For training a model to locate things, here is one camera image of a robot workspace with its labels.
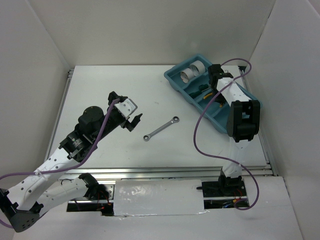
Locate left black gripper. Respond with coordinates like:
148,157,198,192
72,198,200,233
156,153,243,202
93,91,142,142

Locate yellow black needle-nose pliers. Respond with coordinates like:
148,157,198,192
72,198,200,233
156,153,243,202
203,92,226,108

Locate stubby green screwdriver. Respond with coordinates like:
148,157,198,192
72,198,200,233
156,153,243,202
198,84,209,91

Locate clear packing tape roll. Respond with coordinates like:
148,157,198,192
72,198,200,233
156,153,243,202
189,60,206,76

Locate small white tape roll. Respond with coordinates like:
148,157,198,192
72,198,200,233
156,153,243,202
180,68,195,83

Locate white foil cover plate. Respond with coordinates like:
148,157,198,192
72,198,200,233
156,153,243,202
113,179,205,217

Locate silver ratchet wrench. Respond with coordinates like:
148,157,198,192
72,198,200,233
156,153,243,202
143,116,180,142

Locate teal plastic organizer tray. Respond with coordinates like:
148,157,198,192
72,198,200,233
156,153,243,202
163,52,263,135

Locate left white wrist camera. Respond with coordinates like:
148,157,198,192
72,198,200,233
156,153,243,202
114,98,138,120

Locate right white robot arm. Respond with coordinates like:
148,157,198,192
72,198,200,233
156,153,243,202
208,64,261,197

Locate long green screwdriver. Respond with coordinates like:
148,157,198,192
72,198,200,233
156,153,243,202
189,89,208,99

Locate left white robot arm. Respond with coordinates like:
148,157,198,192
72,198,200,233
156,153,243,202
0,91,141,233

